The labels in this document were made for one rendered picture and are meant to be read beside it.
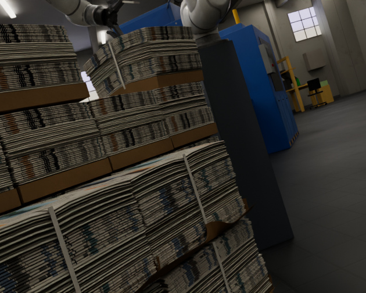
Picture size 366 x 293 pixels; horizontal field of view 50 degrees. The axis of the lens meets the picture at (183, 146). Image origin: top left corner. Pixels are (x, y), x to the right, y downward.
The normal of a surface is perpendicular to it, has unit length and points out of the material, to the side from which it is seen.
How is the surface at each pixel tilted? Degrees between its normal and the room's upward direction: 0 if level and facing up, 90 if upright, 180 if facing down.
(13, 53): 90
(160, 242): 90
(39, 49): 90
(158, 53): 98
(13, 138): 90
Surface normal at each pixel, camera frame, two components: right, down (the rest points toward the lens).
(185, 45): 0.76, -0.07
